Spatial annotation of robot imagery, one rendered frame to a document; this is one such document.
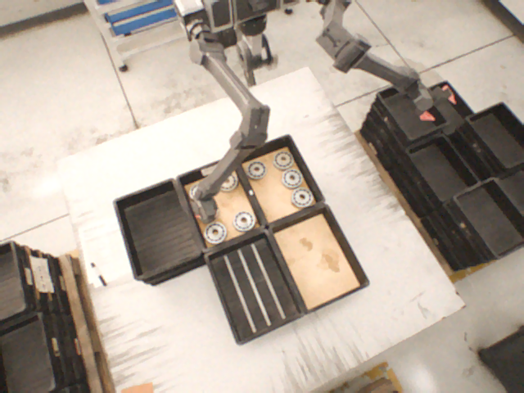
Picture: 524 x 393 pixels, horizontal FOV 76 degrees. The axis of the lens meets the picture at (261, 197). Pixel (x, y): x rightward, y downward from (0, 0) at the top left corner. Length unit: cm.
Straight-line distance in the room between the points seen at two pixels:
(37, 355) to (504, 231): 269
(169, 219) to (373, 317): 106
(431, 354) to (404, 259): 92
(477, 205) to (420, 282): 73
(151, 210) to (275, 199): 60
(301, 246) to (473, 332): 150
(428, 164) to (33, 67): 340
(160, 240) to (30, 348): 102
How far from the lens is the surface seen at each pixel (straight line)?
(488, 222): 235
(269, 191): 164
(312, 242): 158
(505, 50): 402
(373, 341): 172
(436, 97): 153
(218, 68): 119
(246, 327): 152
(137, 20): 318
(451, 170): 252
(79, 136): 315
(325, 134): 198
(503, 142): 266
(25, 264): 228
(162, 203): 169
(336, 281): 156
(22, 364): 235
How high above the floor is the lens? 235
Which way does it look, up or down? 68 degrees down
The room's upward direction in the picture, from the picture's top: straight up
